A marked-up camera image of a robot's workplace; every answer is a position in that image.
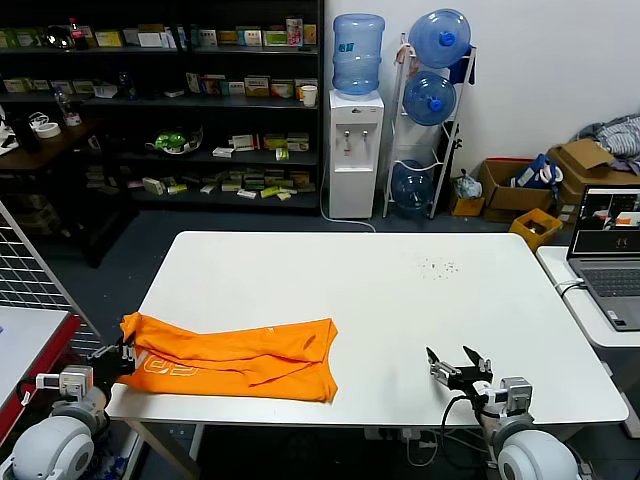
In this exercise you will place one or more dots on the shiny glass bowl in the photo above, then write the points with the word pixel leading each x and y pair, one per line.
pixel 59 39

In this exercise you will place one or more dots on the brown wooden desk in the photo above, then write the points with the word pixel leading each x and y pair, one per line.
pixel 45 150

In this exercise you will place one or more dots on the open red-rimmed cardboard box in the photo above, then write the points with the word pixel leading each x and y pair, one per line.
pixel 505 195

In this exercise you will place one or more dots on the yellow plastic bin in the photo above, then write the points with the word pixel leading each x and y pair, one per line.
pixel 535 230

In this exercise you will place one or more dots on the cola bottle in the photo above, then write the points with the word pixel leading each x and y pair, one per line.
pixel 76 36

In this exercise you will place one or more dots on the small green yellow box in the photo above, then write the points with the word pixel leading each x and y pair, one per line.
pixel 281 154

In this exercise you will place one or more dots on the cardboard box with flap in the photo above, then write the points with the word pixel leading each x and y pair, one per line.
pixel 582 155

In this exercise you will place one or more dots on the black shelf unit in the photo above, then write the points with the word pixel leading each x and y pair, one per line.
pixel 150 104

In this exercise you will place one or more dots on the yellow white box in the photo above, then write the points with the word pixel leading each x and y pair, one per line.
pixel 257 86

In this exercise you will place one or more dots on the white water dispenser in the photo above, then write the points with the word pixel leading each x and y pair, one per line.
pixel 352 160

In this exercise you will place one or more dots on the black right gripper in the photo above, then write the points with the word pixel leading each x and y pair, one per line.
pixel 470 381

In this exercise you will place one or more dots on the bowl with green packets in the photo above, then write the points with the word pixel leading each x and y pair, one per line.
pixel 172 142

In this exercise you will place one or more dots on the white paper cup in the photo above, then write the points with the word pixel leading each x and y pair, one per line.
pixel 310 96

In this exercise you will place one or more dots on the yellow medicine box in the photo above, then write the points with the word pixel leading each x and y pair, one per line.
pixel 274 142

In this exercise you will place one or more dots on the black flask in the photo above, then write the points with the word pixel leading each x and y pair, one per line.
pixel 27 137

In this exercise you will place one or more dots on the white green medicine box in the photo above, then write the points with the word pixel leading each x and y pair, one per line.
pixel 297 143

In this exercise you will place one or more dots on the upright blue water jug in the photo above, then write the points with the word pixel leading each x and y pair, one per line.
pixel 357 55

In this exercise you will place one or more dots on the pink cloth strip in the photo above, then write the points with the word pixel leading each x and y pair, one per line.
pixel 401 55

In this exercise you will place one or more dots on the large white table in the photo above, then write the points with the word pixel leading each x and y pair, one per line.
pixel 500 325

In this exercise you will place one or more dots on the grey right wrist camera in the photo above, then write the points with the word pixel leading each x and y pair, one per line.
pixel 515 395

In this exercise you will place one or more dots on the grey plastic bag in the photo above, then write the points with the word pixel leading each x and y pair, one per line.
pixel 467 187

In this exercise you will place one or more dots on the small cardboard box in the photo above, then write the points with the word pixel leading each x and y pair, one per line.
pixel 467 206

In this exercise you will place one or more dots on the small white side table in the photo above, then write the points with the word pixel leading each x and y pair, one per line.
pixel 575 320

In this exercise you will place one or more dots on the white red medicine box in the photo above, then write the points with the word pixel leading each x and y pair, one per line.
pixel 245 142

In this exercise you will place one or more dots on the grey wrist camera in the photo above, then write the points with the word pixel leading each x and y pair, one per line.
pixel 515 395
pixel 70 380

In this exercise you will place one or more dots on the pile of grey clothes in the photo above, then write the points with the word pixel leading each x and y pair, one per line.
pixel 617 135

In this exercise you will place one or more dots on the white tape roll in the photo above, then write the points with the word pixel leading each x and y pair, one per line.
pixel 47 131

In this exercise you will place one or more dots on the orange box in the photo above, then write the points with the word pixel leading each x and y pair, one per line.
pixel 309 35

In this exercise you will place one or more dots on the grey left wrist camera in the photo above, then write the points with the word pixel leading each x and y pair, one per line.
pixel 70 380

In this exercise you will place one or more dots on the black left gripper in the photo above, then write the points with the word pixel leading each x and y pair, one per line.
pixel 112 369

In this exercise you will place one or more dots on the purple tinted bottle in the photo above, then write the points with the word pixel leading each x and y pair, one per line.
pixel 64 102

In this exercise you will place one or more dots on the tall pink box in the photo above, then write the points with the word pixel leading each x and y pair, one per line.
pixel 294 32

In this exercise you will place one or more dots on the blue white bag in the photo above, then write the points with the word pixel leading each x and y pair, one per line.
pixel 535 172

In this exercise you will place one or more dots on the red-edged white table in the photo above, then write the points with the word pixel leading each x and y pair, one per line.
pixel 25 340

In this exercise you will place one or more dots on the grey laptop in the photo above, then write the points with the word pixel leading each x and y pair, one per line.
pixel 607 282

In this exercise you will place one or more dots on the orange t-shirt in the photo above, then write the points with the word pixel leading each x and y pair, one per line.
pixel 225 355

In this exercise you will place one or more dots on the flat white box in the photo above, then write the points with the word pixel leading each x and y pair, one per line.
pixel 223 153

